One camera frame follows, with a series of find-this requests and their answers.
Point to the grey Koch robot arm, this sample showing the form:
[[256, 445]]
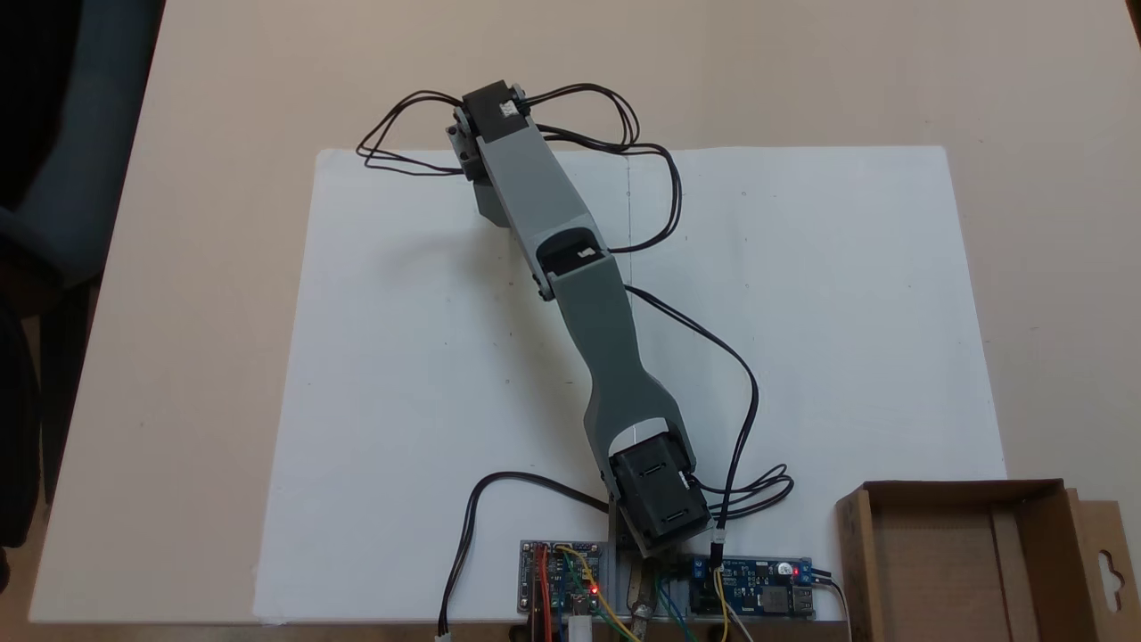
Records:
[[597, 330]]

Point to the dark chair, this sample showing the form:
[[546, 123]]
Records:
[[53, 178]]

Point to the blue circuit board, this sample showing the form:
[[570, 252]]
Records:
[[758, 588]]

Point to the brown cardboard box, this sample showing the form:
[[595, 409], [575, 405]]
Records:
[[945, 571]]

